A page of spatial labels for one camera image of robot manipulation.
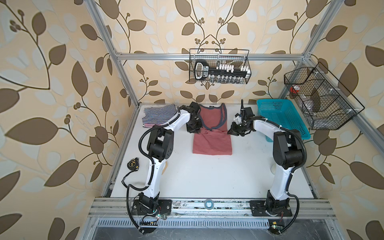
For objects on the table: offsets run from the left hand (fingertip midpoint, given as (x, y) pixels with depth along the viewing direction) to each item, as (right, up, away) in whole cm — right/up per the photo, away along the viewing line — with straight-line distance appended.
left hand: (202, 129), depth 97 cm
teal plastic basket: (+62, +12, +16) cm, 66 cm away
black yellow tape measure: (-41, -21, -10) cm, 47 cm away
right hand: (+17, -3, 0) cm, 18 cm away
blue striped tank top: (-31, +9, +9) cm, 34 cm away
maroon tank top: (+8, -6, 0) cm, 10 cm away
